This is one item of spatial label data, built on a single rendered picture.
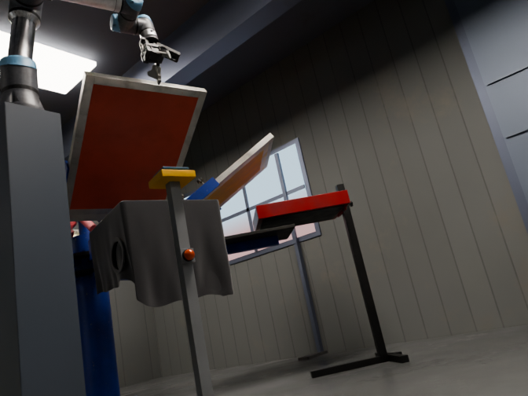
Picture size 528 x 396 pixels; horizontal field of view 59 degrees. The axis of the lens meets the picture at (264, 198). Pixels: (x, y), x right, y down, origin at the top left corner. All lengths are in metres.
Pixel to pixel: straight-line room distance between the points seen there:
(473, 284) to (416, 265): 0.47
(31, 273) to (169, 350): 4.91
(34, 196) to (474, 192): 3.27
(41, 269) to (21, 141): 0.41
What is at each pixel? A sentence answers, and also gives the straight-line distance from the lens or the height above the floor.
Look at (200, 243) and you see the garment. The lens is 1.99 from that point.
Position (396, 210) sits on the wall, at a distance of 4.24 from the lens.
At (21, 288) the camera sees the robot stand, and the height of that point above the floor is 0.61.
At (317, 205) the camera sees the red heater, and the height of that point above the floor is 1.04.
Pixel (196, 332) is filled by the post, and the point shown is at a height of 0.39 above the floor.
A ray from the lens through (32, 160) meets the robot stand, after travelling 1.64.
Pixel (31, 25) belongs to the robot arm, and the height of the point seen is 1.67.
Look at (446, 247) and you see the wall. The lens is 4.08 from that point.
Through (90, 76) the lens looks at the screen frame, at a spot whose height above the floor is 1.52.
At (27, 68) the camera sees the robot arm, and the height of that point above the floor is 1.37.
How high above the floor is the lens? 0.38
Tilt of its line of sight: 15 degrees up
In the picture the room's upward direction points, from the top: 12 degrees counter-clockwise
